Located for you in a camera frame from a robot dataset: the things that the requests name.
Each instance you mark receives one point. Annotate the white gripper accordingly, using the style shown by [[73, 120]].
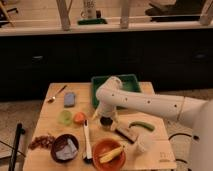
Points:
[[107, 111]]

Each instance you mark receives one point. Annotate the small metal cup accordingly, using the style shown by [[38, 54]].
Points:
[[106, 122]]

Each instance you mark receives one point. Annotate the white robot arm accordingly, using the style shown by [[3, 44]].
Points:
[[193, 113]]

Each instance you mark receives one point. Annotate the brown wooden block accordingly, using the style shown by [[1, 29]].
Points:
[[126, 132]]

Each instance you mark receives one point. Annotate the orange bowl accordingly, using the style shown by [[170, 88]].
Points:
[[105, 145]]

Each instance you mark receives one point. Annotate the light green plastic cup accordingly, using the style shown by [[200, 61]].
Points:
[[65, 117]]

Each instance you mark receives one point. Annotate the yellow corn cob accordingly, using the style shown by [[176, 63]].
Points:
[[108, 156]]

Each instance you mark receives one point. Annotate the blue sponge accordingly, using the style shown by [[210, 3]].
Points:
[[69, 99]]

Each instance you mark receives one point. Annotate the green plastic tray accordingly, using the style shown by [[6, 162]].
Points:
[[129, 81]]

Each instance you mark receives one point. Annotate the clear plastic cup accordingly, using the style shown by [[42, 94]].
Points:
[[143, 143]]

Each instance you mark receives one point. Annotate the green cucumber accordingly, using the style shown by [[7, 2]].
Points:
[[145, 125]]

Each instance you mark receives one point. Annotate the crumpled grey cloth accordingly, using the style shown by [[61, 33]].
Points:
[[69, 151]]

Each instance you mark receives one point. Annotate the dark red bowl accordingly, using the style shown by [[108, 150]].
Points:
[[59, 143]]

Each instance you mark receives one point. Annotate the metal spoon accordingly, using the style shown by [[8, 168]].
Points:
[[52, 99]]

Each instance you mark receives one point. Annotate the black stand pole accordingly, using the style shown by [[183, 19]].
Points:
[[19, 132]]

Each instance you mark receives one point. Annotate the white handled knife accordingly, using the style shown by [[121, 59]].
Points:
[[87, 155]]

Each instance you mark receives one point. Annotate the green base plate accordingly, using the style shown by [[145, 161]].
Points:
[[92, 21]]

